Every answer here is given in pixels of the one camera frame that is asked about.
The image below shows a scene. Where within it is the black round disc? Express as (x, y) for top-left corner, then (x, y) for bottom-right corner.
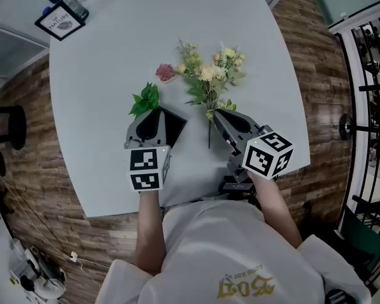
(338, 113), (354, 141)

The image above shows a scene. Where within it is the small variegated leaf plant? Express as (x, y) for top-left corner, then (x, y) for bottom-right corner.
(205, 98), (238, 123)

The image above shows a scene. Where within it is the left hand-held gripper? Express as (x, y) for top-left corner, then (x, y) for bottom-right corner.
(123, 108), (172, 192)

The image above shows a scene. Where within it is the white and grey equipment pile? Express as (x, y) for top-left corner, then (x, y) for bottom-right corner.
(8, 237), (67, 300)

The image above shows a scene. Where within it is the person's white t-shirt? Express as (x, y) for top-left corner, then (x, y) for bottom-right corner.
(94, 198), (373, 304)

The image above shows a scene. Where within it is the pink succulent in white pot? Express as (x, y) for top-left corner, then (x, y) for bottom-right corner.
(155, 63), (177, 84)

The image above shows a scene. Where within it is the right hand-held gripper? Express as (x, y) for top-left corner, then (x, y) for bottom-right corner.
(213, 108), (295, 184)

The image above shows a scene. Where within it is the black square vase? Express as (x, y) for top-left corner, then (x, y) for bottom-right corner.
(158, 105), (188, 147)

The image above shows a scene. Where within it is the artificial flower bouquet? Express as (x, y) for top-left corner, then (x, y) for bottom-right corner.
(175, 36), (248, 149)

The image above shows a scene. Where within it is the black framed picture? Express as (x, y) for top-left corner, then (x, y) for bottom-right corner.
(34, 1), (86, 42)

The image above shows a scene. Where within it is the black metal railing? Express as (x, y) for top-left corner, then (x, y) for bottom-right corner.
(334, 14), (380, 243)

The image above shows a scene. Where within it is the small green leafy plant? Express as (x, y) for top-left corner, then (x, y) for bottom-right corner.
(128, 81), (161, 118)

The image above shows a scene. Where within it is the dark green chair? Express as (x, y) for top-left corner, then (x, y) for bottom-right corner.
(303, 201), (380, 284)

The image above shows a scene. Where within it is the person's right forearm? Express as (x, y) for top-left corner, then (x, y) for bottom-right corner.
(247, 171), (303, 250)

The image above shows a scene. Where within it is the dark water bottle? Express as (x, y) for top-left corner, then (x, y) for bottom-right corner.
(47, 0), (90, 22)

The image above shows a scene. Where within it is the round wooden table black base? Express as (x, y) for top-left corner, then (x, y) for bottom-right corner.
(0, 104), (27, 151)

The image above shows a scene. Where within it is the black device at waist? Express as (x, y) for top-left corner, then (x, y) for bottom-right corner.
(220, 174), (257, 202)

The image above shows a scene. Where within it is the person's left forearm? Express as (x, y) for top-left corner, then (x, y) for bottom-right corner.
(134, 190), (167, 277)

